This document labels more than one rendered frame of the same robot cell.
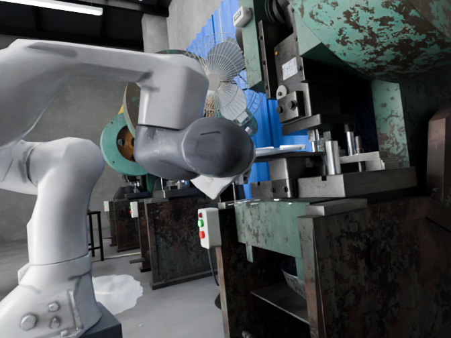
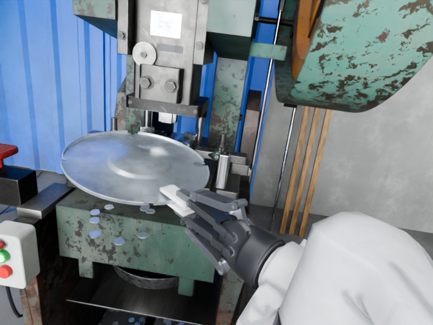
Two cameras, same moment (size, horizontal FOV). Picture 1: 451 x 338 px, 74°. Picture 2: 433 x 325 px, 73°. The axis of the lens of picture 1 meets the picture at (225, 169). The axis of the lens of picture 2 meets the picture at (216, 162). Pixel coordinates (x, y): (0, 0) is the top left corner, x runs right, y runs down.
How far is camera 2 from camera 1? 0.64 m
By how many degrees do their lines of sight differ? 63
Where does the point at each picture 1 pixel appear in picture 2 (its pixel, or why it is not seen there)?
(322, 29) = (313, 71)
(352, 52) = (306, 94)
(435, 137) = (250, 126)
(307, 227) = not seen: hidden behind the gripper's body
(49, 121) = not seen: outside the picture
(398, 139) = (230, 126)
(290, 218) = (183, 242)
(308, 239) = (236, 280)
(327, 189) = not seen: hidden behind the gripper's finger
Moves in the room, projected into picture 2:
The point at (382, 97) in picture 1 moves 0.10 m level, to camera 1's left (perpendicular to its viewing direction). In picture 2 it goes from (226, 80) to (209, 81)
